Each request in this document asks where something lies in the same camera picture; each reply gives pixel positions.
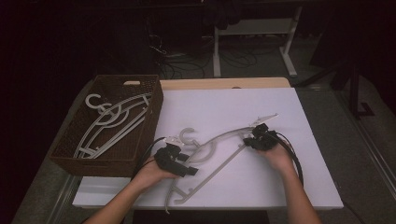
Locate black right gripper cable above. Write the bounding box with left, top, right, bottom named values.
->
left=273, top=131, right=305, bottom=189

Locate brown wicker basket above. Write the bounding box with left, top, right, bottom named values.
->
left=49, top=74, right=164, bottom=178

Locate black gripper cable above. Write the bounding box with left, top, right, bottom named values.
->
left=132, top=136, right=166, bottom=181
left=273, top=131, right=305, bottom=189

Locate black floor stand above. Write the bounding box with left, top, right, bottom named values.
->
left=294, top=58, right=376, bottom=119

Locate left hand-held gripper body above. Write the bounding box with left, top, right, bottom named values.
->
left=153, top=135, right=188, bottom=178

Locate grey plastic clothes hanger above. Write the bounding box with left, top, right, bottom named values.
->
left=74, top=94, right=153, bottom=160
left=163, top=125, right=260, bottom=216
left=74, top=92, right=153, bottom=160

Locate person's right hand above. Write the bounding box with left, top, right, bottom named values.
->
left=255, top=142, right=297, bottom=175

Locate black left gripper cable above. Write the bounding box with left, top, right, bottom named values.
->
left=132, top=136, right=166, bottom=181

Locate person's left hand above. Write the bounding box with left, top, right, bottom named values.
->
left=133, top=156, right=181, bottom=189

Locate white foam board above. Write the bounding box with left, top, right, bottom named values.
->
left=72, top=87, right=345, bottom=210

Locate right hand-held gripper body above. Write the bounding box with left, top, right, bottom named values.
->
left=247, top=113, right=280, bottom=152

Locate white desk frame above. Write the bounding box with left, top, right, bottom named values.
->
left=212, top=5, right=304, bottom=78

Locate black floor cable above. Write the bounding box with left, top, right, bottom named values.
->
left=145, top=18, right=213, bottom=80
left=219, top=46, right=261, bottom=70

